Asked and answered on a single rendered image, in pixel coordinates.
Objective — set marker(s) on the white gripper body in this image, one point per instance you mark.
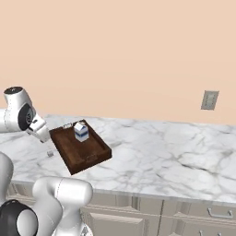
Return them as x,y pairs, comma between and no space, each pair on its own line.
42,132

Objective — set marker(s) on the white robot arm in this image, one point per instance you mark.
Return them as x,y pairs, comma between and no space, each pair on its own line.
18,112

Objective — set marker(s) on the brown wooden tray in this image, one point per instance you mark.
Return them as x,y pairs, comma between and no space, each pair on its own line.
73,150

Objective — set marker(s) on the white and blue milk carton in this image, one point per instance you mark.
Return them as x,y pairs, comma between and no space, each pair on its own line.
81,131

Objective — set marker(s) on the beige drawer front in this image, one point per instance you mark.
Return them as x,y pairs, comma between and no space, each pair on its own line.
19,193
113,200
196,209

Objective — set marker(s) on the beige cupboard door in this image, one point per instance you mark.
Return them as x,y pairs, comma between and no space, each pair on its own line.
116,224
196,229

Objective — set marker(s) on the grey wall outlet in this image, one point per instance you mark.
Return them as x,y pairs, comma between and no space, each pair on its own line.
210,100

